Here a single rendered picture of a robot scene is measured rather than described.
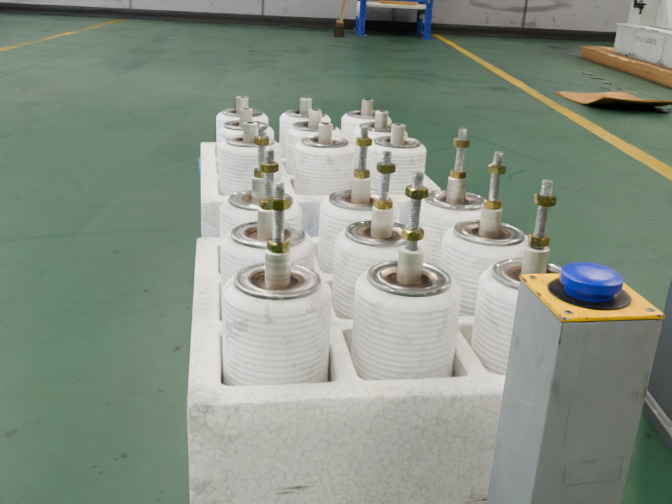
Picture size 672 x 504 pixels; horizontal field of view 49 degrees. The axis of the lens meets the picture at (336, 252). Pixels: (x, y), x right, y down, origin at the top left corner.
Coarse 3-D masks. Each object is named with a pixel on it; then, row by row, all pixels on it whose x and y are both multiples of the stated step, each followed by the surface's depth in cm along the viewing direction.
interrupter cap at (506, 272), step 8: (496, 264) 69; (504, 264) 70; (512, 264) 70; (520, 264) 70; (552, 264) 70; (496, 272) 67; (504, 272) 68; (512, 272) 68; (520, 272) 69; (552, 272) 69; (496, 280) 67; (504, 280) 66; (512, 280) 66; (512, 288) 65
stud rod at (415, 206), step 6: (414, 174) 62; (420, 174) 62; (414, 180) 62; (420, 180) 62; (414, 186) 62; (420, 186) 62; (414, 204) 63; (420, 204) 63; (414, 210) 63; (420, 210) 63; (414, 216) 63; (408, 222) 64; (414, 222) 64; (408, 228) 64; (414, 228) 64; (408, 246) 64; (414, 246) 64
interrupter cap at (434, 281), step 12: (384, 264) 68; (396, 264) 68; (372, 276) 65; (384, 276) 66; (396, 276) 66; (432, 276) 66; (444, 276) 66; (384, 288) 63; (396, 288) 63; (408, 288) 63; (420, 288) 63; (432, 288) 64; (444, 288) 64
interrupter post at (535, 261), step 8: (528, 248) 66; (544, 248) 66; (528, 256) 66; (536, 256) 66; (544, 256) 66; (528, 264) 67; (536, 264) 66; (544, 264) 66; (528, 272) 67; (536, 272) 66; (544, 272) 67
